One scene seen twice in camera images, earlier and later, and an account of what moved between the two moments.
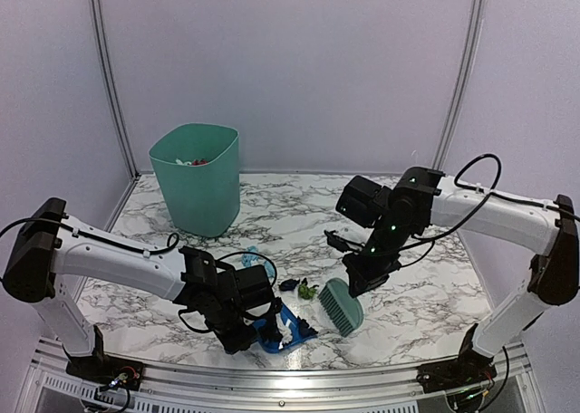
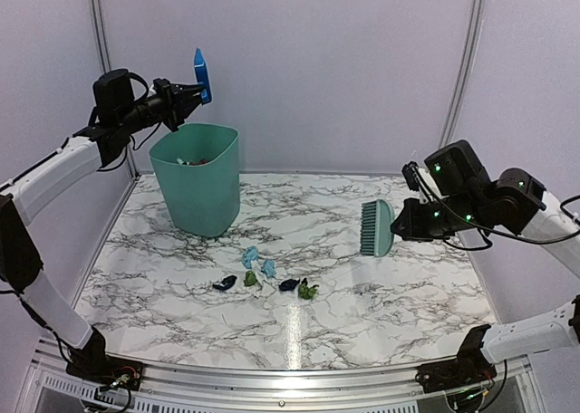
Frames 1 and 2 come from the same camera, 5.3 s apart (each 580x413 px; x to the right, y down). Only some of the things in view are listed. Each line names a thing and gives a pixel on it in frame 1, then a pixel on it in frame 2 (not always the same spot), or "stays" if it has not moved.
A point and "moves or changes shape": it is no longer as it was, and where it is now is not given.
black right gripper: [362, 277] to [414, 230]
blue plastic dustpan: [298, 334] to [202, 76]
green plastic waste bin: [198, 166] stays
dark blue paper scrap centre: [288, 284] stays
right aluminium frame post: [466, 75] stays
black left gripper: [237, 343] to [176, 110]
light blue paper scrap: [247, 259] stays
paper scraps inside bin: [194, 163] stays
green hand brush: [345, 312] moves or changes shape
